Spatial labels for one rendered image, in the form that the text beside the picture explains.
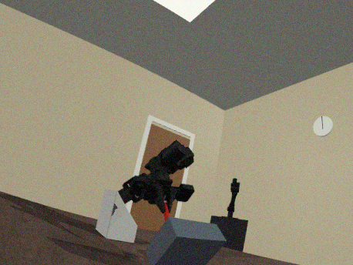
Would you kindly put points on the red peg with white band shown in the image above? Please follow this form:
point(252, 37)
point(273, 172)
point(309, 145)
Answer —
point(166, 213)

